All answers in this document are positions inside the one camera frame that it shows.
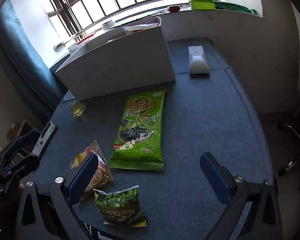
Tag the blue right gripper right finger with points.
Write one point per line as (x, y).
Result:
(218, 177)

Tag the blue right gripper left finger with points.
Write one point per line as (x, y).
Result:
(79, 178)

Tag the rice cracker snack packet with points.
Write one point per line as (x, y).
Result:
(102, 174)

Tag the green peas snack bag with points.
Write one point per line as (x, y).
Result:
(121, 208)

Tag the green seaweed snack bag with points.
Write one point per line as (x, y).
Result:
(137, 145)

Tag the large noodle snack bag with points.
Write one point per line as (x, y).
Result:
(140, 27)

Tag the person's left hand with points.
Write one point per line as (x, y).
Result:
(21, 186)

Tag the smartphone with cartoon case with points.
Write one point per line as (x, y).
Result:
(44, 139)

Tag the blue table cloth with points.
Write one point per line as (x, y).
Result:
(202, 113)

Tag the clear jelly cup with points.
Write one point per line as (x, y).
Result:
(77, 108)

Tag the teal curtain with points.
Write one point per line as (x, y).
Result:
(38, 87)

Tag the white remote control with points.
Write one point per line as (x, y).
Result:
(197, 61)

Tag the white cardboard box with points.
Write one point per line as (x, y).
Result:
(115, 61)

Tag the green plastic bag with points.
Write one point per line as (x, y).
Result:
(234, 7)

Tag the red small object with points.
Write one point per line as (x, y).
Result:
(173, 8)

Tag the steel window rail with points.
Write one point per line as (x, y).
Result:
(120, 15)

